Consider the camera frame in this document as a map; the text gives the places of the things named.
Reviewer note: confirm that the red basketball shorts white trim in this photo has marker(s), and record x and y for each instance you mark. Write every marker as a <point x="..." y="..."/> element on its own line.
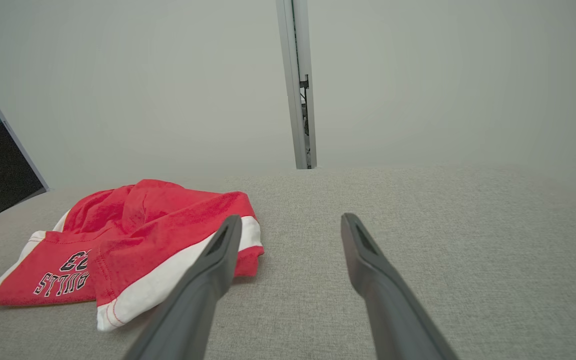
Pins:
<point x="168" y="220"/>

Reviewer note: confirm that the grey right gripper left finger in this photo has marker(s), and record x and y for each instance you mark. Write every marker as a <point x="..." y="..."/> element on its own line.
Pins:
<point x="198" y="300"/>

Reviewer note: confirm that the grey metal wall post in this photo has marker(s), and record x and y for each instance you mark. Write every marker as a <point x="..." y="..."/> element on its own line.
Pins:
<point x="293" y="75"/>

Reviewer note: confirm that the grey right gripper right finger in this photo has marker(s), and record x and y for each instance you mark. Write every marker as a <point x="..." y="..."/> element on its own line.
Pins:
<point x="388" y="310"/>

